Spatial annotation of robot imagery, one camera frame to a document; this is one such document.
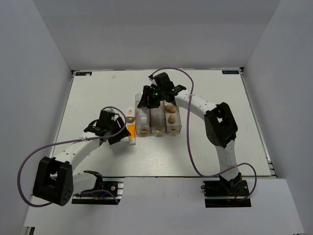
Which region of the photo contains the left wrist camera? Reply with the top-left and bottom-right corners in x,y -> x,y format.
105,108 -> 115,113

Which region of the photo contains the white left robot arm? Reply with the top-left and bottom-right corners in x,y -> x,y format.
33,106 -> 130,206

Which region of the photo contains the clear left organizer bin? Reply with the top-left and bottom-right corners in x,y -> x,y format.
135,102 -> 151,135

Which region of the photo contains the beige makeup sponge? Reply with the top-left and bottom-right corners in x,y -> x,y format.
165,104 -> 176,113
168,113 -> 176,123

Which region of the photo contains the clear middle organizer bin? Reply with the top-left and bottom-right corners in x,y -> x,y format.
150,105 -> 166,134

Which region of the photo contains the orange cream tube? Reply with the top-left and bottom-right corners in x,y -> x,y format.
127,124 -> 136,145

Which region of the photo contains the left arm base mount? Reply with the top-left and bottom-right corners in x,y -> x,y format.
71,170 -> 125,205

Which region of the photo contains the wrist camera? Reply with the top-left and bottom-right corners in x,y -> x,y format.
105,108 -> 115,113
148,74 -> 157,86

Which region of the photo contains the blue label sticker left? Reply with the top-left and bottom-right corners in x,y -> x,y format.
75,71 -> 92,76

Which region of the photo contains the blue label sticker right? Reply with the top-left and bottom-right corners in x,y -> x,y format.
222,70 -> 240,74

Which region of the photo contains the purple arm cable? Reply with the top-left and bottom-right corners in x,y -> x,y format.
18,106 -> 127,206
148,68 -> 257,200

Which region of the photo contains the white bottle brown cap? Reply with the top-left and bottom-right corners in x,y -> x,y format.
126,107 -> 135,123

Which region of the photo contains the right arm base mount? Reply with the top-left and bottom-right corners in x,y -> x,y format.
201,180 -> 251,208

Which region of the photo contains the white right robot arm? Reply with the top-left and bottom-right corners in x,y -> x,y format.
138,71 -> 242,195

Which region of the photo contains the clear white cosmetic tube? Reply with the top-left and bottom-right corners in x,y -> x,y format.
135,93 -> 142,102

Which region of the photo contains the teal pink gradient tube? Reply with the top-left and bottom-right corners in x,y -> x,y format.
138,108 -> 149,127

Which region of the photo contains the clear right organizer bin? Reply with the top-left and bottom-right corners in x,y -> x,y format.
164,101 -> 181,133

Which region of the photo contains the clear organizer bin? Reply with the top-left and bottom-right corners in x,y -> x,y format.
164,101 -> 181,133
150,105 -> 166,134
135,102 -> 151,135

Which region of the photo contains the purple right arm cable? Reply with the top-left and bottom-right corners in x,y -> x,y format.
148,68 -> 257,200

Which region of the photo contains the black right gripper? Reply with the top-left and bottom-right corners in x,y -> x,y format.
138,85 -> 165,109

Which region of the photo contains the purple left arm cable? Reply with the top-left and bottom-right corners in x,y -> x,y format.
18,106 -> 127,206

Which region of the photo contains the blue label sticker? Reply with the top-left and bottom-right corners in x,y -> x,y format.
222,70 -> 240,74
75,71 -> 92,76

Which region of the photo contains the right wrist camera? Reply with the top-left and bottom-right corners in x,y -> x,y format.
148,74 -> 157,86

